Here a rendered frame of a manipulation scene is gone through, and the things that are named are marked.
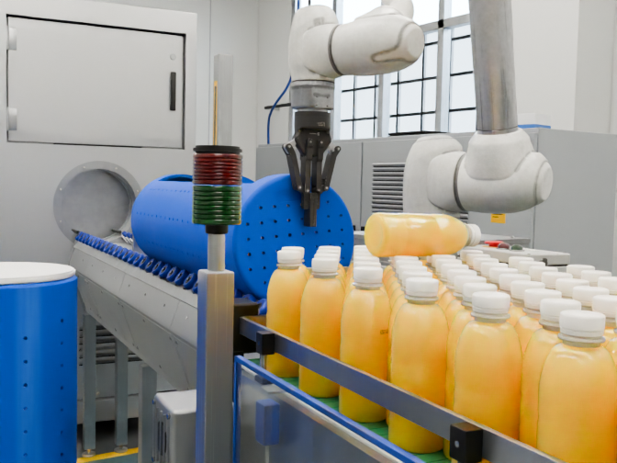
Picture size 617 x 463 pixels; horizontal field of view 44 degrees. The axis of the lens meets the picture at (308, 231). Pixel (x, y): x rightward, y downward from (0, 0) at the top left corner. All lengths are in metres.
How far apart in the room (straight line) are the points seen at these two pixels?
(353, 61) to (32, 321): 0.76
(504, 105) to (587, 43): 2.34
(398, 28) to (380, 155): 2.26
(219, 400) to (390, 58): 0.75
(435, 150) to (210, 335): 1.18
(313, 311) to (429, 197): 0.96
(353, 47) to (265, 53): 5.76
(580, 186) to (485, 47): 1.42
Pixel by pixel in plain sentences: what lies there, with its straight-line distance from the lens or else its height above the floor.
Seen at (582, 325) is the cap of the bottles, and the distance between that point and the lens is 0.72.
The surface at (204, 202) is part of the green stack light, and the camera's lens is 0.96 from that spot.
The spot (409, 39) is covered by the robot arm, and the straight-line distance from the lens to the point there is 1.46.
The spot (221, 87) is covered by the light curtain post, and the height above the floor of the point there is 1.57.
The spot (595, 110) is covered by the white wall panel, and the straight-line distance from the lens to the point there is 4.28.
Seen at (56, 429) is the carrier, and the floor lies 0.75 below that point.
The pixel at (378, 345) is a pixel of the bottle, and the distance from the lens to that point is 1.01.
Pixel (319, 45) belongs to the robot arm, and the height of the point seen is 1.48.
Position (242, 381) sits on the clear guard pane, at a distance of 1.16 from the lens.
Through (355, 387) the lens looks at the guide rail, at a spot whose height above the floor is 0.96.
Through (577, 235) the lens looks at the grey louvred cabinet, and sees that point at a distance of 3.24.
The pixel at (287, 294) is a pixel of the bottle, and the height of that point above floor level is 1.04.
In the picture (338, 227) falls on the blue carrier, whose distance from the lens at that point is 1.64.
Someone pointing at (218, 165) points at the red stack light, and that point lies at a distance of 0.95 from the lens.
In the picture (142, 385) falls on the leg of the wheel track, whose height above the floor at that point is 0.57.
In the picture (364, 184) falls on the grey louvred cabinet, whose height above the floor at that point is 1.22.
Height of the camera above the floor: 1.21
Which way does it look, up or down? 4 degrees down
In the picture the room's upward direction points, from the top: 1 degrees clockwise
